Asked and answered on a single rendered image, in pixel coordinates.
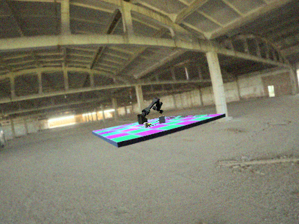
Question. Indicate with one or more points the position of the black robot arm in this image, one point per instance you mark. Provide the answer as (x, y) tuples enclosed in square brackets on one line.
[(156, 101)]

